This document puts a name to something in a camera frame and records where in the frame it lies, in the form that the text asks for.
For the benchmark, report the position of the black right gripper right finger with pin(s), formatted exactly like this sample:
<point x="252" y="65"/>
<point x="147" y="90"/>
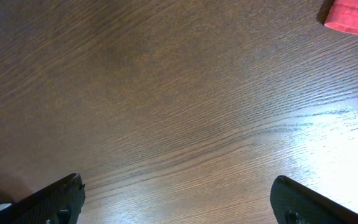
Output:
<point x="293" y="203"/>

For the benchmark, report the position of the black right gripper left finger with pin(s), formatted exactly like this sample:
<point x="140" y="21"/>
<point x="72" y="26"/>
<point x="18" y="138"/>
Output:
<point x="58" y="203"/>

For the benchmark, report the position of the red t-shirt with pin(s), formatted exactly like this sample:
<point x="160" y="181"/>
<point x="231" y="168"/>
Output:
<point x="343" y="16"/>

